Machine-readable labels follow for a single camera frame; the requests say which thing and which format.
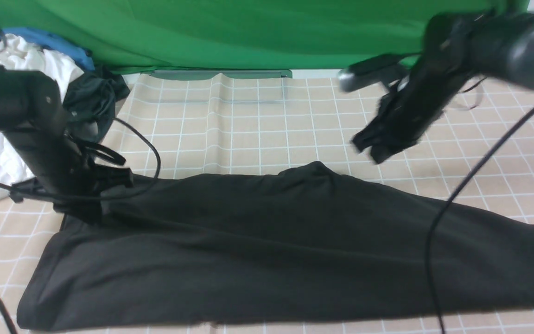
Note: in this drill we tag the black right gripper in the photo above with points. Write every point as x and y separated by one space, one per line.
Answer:
411 112

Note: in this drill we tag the green backdrop cloth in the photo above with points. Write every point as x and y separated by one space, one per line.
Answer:
128 35

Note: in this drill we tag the gray right robot arm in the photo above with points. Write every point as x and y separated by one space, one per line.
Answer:
455 48

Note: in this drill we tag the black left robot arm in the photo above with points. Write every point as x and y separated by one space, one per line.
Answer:
100 156

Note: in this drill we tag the dark gray long-sleeve shirt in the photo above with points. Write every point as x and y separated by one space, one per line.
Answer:
306 244

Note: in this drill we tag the beige checkered tablecloth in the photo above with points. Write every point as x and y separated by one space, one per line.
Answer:
224 125

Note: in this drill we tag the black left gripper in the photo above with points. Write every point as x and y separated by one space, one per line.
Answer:
60 168

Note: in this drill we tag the blue crumpled garment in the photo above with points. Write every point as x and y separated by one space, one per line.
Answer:
58 44

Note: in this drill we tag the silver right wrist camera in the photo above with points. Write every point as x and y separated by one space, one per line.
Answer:
385 69

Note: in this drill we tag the white crumpled garment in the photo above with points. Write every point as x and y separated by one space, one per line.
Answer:
33 85

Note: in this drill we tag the dark gray crumpled garment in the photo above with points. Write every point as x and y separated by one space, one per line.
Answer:
95 99

